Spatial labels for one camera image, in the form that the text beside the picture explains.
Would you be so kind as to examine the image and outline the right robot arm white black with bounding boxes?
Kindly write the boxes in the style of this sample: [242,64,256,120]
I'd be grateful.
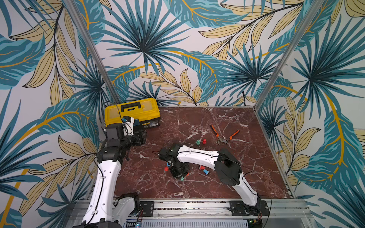
[158,143,271,217]

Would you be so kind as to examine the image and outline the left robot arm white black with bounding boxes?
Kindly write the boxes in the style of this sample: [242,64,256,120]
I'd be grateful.
[78,122,147,228]

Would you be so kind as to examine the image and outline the yellow black toolbox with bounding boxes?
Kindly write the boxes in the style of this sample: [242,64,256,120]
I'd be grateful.
[105,98,161,131]

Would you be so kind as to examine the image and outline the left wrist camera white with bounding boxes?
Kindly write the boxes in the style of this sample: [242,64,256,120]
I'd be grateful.
[122,116,134,136]

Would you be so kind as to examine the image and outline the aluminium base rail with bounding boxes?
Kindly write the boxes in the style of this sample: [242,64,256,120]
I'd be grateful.
[65,198,317,228]

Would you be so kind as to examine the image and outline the orange handled pliers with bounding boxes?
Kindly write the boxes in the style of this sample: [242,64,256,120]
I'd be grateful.
[210,125,240,147]

